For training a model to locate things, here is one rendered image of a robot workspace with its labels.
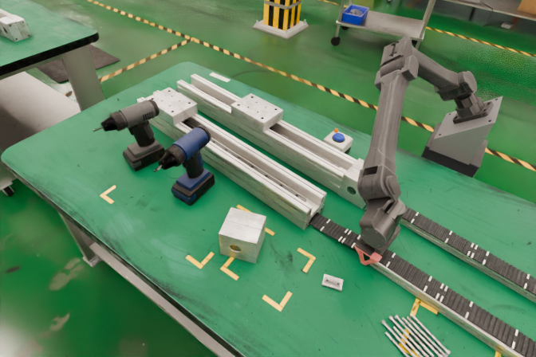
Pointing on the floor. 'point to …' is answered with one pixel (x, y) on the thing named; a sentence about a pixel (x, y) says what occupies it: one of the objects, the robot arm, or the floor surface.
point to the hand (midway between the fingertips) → (371, 253)
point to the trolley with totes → (360, 19)
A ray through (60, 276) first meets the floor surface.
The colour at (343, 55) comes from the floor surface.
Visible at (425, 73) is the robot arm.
